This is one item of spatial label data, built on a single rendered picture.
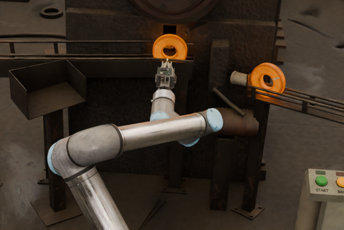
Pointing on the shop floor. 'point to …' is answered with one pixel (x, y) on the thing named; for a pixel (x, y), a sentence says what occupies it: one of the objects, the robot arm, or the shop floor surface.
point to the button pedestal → (327, 199)
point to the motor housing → (227, 118)
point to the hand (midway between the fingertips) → (167, 65)
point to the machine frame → (101, 90)
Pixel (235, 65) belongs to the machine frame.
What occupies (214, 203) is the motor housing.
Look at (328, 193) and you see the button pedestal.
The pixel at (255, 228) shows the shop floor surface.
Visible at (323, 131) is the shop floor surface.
